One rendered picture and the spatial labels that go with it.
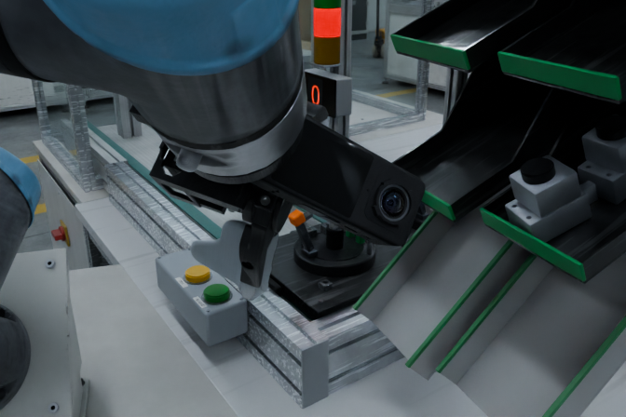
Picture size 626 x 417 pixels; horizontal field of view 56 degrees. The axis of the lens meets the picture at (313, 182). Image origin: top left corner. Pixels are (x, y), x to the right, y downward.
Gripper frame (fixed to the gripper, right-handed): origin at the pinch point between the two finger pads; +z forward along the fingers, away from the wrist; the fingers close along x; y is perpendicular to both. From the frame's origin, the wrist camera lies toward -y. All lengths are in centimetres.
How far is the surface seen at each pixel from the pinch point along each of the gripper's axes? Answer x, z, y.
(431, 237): -9.5, 30.7, -14.4
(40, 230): 4, 272, 167
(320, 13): -45, 45, 15
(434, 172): -14.9, 20.7, -11.3
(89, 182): -9, 101, 68
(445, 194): -11.7, 17.4, -13.0
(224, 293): 6.7, 42.7, 11.1
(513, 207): -10.1, 9.3, -18.8
